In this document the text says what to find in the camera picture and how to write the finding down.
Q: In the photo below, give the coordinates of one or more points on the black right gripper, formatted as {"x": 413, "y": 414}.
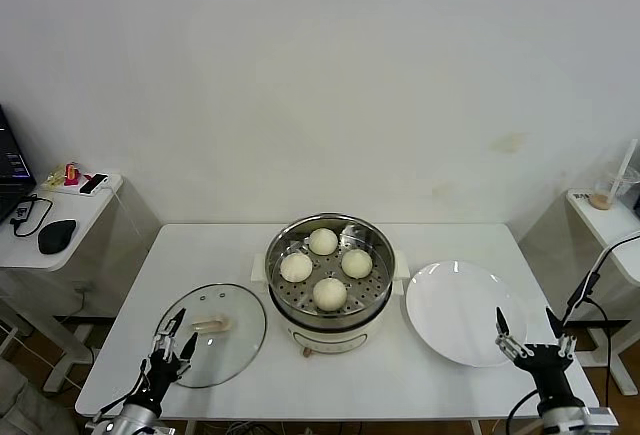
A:
{"x": 544, "y": 367}

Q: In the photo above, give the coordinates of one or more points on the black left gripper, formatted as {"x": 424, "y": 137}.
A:
{"x": 165, "y": 367}

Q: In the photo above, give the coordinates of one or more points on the white steamed baozi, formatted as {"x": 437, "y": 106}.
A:
{"x": 330, "y": 294}
{"x": 296, "y": 267}
{"x": 322, "y": 241}
{"x": 356, "y": 262}

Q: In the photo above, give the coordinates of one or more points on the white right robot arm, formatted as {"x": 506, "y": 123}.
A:
{"x": 555, "y": 419}

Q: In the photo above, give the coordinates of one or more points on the stainless steel steamer basket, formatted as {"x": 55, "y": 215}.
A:
{"x": 380, "y": 260}

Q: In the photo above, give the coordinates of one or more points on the white round plate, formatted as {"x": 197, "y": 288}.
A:
{"x": 460, "y": 305}

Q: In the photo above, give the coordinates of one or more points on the white side table with cup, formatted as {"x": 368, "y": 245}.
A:
{"x": 605, "y": 220}

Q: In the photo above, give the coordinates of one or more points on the white electric cooking pot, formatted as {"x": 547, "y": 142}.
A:
{"x": 330, "y": 341}

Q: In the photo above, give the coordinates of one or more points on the white side table with laptop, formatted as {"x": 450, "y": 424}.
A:
{"x": 85, "y": 220}

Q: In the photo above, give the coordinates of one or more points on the clear plastic drink cup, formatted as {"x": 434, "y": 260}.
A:
{"x": 601, "y": 199}

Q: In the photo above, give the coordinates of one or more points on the black computer mouse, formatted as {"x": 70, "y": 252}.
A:
{"x": 57, "y": 235}

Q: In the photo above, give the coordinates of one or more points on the flat white box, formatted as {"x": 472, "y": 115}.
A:
{"x": 114, "y": 182}

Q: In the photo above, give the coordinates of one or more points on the black screen smartphone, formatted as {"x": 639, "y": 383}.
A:
{"x": 94, "y": 183}

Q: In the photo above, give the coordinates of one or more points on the plastic cup with straw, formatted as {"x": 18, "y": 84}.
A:
{"x": 625, "y": 165}

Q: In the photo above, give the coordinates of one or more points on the small red orange item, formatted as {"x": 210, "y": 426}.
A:
{"x": 73, "y": 174}

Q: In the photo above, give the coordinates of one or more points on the clear plastic snack wrapper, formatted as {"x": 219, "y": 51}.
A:
{"x": 55, "y": 178}

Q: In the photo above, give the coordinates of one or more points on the black laptop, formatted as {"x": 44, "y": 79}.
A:
{"x": 10, "y": 165}

